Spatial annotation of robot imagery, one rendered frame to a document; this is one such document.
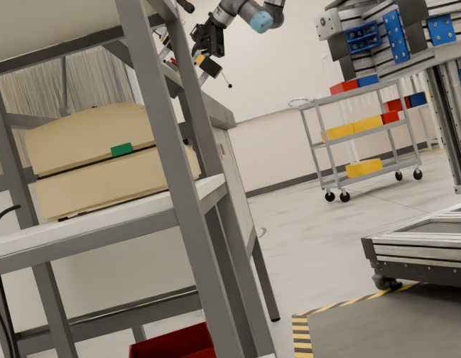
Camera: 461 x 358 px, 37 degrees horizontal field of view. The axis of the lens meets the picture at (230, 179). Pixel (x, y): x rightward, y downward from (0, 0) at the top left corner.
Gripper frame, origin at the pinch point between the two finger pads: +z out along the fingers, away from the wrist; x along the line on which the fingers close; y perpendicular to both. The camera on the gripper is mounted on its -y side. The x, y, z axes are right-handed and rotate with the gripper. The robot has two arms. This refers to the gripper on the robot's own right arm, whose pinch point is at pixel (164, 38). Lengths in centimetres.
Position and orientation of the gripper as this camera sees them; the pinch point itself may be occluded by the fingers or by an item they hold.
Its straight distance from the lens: 255.9
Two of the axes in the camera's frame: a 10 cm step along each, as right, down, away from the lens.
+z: -2.1, 9.7, 1.3
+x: 0.6, 1.4, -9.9
